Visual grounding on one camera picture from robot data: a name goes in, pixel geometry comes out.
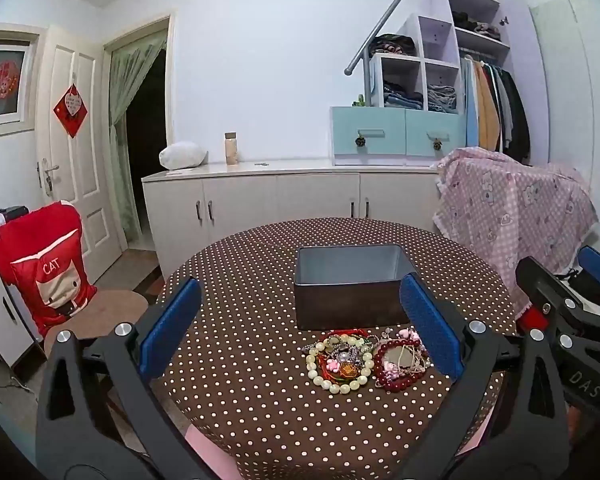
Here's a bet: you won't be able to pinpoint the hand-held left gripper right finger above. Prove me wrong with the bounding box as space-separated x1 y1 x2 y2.
375 273 572 480

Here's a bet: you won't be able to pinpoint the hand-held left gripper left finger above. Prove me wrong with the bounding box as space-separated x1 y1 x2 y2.
35 276 231 480

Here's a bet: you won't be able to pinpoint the twine necklace with white pendant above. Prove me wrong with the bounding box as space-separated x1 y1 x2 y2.
412 342 433 378

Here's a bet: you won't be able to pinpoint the dark red bead bracelet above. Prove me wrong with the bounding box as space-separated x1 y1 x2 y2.
372 339 432 393

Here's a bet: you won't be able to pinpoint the red cord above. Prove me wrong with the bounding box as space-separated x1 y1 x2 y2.
321 328 376 342

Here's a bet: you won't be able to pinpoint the grey metal box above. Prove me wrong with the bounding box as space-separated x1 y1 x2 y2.
294 245 416 332

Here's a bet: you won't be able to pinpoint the red knotted cord bracelet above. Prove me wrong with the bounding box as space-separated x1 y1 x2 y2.
314 360 363 382

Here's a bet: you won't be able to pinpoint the cream bead bracelet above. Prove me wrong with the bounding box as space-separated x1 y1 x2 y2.
305 334 377 395

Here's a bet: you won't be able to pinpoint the black bag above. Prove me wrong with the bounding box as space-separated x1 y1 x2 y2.
555 266 598 293

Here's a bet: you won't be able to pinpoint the brown wooden chair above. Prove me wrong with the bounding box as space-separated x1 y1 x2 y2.
45 290 148 348

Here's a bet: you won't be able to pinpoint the pink printed cloth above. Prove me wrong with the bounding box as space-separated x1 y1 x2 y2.
432 147 600 321

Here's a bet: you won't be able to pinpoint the plain pink cloth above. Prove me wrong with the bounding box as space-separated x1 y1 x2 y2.
187 424 232 473

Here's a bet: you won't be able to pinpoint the red CAT bag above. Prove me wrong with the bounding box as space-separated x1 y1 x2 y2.
0 201 98 338

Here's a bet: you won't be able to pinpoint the row of dark hanging clothes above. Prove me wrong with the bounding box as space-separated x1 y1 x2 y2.
492 62 532 167

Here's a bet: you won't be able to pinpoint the white sideboard cabinet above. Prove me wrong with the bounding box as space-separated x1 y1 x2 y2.
141 159 443 281

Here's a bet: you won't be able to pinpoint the white low cabinet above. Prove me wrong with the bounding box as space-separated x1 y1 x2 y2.
0 255 38 368

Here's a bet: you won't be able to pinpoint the white stuffed bag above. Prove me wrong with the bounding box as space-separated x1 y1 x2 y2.
159 141 208 170

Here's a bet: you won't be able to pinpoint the tan hanging coat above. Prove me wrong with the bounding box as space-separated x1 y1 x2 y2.
475 60 502 153

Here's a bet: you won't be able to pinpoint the white panel door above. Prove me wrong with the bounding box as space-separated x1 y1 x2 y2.
32 25 126 286

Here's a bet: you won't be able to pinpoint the light blue hanging garment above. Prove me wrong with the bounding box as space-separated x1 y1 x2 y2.
462 56 480 148

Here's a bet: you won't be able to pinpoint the white wardrobe panel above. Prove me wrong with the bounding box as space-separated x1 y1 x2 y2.
529 0 600 196

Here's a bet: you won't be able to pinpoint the teal drawer unit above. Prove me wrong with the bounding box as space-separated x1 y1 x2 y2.
330 106 467 167

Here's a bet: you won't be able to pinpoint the folded grey clothes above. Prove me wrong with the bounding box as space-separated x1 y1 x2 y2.
426 84 458 112

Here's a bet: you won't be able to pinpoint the green curtain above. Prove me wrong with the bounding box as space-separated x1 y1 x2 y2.
109 30 168 251

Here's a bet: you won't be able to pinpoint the folded blue jeans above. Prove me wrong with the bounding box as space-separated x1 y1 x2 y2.
382 80 425 111

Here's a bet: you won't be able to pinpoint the red diamond door decoration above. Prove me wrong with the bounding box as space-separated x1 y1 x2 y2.
53 84 88 139

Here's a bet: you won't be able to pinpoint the dark shelf clothes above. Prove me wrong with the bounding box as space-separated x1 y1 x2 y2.
452 10 503 42

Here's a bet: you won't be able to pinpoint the white and blue shelf unit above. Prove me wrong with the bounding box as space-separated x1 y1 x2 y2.
367 0 551 166

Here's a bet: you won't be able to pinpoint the white framed window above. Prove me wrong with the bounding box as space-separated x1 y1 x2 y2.
0 30 41 131

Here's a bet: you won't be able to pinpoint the dark bundled clothes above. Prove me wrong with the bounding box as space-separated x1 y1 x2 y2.
370 34 416 56

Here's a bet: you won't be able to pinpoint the grey metal handrail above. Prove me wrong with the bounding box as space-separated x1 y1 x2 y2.
344 0 498 108

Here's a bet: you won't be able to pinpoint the red paper cut decoration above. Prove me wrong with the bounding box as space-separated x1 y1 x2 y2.
0 60 18 101

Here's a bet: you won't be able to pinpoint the silver door handle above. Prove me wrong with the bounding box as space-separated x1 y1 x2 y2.
36 159 60 193

